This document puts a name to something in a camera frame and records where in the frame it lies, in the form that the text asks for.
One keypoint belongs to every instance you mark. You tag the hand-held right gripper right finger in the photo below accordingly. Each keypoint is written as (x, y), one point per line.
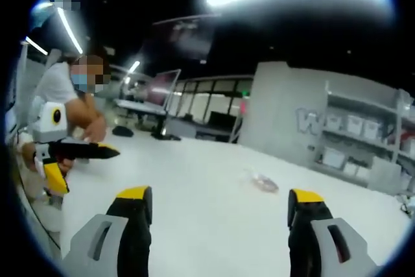
(319, 235)

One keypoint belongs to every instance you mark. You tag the background office desk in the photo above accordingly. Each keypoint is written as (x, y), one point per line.
(139, 105)

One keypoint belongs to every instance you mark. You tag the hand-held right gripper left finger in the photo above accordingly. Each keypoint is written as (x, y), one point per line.
(129, 218)

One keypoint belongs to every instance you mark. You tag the ceiling light strip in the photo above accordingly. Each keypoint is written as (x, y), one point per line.
(133, 67)
(69, 33)
(35, 45)

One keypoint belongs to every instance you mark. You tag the monitor with purple screen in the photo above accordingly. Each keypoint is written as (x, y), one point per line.
(163, 89)

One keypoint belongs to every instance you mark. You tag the green exit sign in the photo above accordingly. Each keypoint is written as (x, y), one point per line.
(246, 93)

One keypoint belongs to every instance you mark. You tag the grey low cabinet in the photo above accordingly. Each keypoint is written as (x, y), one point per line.
(387, 173)

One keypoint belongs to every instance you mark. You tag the dark hanging ceiling display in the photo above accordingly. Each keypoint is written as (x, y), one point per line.
(181, 37)

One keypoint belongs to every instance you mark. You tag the grey metal shelving unit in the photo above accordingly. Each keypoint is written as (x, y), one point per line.
(399, 121)

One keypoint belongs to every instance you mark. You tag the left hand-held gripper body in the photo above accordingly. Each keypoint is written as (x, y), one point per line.
(48, 131)

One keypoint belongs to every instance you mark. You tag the black monitor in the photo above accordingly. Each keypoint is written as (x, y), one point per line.
(222, 118)

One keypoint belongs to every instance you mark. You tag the black pouch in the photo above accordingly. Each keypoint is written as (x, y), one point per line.
(123, 131)

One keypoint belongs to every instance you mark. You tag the person's left hand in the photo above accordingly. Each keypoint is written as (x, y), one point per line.
(27, 155)

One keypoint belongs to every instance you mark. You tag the clear resealable bag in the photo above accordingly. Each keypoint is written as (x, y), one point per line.
(262, 183)

